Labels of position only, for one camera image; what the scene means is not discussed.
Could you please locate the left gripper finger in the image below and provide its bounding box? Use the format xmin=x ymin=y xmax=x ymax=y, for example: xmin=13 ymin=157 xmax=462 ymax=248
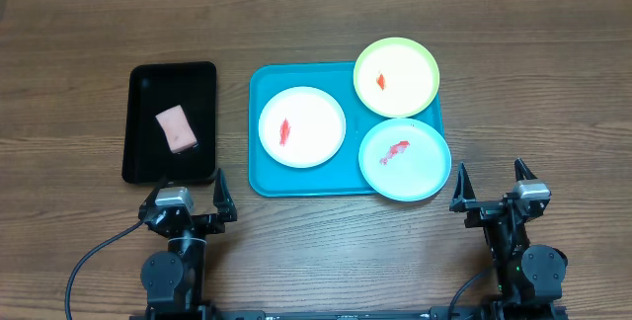
xmin=213 ymin=169 xmax=236 ymax=214
xmin=145 ymin=176 xmax=168 ymax=205

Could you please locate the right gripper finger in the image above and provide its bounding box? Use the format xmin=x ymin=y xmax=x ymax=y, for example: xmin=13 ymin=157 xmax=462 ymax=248
xmin=513 ymin=158 xmax=537 ymax=182
xmin=451 ymin=162 xmax=476 ymax=204

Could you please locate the pink sponge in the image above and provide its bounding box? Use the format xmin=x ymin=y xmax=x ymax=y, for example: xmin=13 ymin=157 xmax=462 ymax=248
xmin=155 ymin=105 xmax=198 ymax=154

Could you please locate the white plate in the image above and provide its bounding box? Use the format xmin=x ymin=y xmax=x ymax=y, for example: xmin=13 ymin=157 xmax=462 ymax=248
xmin=258 ymin=86 xmax=346 ymax=168

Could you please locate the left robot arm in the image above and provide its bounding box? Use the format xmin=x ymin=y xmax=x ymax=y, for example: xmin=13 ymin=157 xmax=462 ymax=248
xmin=138 ymin=170 xmax=237 ymax=319

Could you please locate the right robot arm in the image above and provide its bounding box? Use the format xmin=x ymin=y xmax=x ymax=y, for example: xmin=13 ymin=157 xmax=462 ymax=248
xmin=446 ymin=158 xmax=568 ymax=319

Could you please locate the black rectangular tray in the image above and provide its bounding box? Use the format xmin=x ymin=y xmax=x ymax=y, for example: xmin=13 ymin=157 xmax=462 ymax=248
xmin=121 ymin=61 xmax=217 ymax=185

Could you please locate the teal serving tray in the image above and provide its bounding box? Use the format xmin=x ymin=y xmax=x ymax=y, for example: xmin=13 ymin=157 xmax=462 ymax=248
xmin=248 ymin=62 xmax=443 ymax=197

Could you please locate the light blue plate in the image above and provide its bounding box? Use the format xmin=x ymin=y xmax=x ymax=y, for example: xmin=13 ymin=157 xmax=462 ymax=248
xmin=358 ymin=119 xmax=452 ymax=202

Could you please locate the yellow-green plate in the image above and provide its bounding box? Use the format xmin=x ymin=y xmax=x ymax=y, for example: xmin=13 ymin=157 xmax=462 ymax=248
xmin=353 ymin=38 xmax=440 ymax=118

